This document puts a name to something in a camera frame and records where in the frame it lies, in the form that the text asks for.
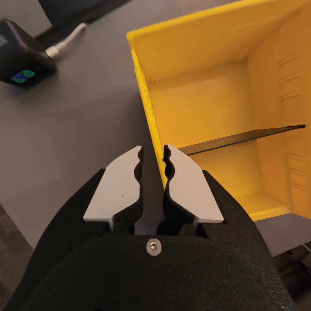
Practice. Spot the black power bank with display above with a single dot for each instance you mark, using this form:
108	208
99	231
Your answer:
21	53

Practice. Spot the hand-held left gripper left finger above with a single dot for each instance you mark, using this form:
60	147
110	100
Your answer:
114	194

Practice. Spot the yellow plastic bin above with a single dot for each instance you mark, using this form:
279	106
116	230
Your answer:
206	97

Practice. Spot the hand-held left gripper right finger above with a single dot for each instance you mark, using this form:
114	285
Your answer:
194	194

